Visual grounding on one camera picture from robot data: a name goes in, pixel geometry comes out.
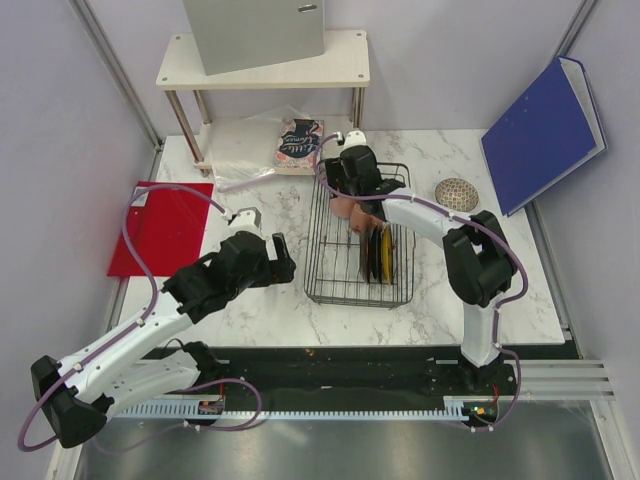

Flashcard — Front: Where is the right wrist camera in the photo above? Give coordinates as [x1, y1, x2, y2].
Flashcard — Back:
[336, 129, 368, 149]

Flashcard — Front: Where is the dark brown plate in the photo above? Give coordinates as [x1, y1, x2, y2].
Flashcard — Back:
[359, 228, 377, 284]

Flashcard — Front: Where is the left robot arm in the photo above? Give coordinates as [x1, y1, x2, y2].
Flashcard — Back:
[30, 231, 296, 449]

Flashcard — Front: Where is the pink plastic tumbler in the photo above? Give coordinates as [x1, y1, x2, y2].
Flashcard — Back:
[329, 196, 356, 220]

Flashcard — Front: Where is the grey ring binder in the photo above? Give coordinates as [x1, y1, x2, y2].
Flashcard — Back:
[183, 0, 325, 75]

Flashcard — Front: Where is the black wire dish rack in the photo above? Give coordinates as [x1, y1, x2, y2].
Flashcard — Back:
[303, 182, 416, 309]

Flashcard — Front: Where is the clear plastic sleeve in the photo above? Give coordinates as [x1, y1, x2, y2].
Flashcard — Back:
[197, 105, 307, 192]

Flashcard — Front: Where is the red folder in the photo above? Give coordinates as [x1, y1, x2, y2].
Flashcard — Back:
[127, 189, 210, 277]

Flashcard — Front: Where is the brown patterned bowl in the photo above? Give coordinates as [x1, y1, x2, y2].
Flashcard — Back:
[434, 178, 479, 213]

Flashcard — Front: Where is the blue ring binder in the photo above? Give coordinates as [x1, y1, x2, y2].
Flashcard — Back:
[481, 56, 607, 216]

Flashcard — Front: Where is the white cable duct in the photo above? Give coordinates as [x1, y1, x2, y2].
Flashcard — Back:
[116, 396, 500, 422]

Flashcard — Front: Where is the yellow patterned plate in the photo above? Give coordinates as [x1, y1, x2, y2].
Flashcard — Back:
[380, 225, 394, 285]

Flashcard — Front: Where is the floral cover book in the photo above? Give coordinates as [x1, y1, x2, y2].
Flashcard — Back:
[273, 118, 325, 175]

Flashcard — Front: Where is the white shelf stand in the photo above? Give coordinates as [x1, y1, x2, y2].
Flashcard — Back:
[156, 30, 370, 177]

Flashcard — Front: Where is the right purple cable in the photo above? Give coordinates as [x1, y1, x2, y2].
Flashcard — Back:
[313, 131, 530, 436]

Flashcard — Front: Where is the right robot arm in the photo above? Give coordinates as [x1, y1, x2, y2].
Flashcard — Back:
[314, 145, 519, 394]

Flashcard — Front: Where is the pink ceramic mug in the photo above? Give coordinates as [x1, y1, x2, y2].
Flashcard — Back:
[349, 203, 385, 234]

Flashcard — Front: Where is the black plate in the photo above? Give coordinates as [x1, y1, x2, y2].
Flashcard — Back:
[369, 226, 384, 284]

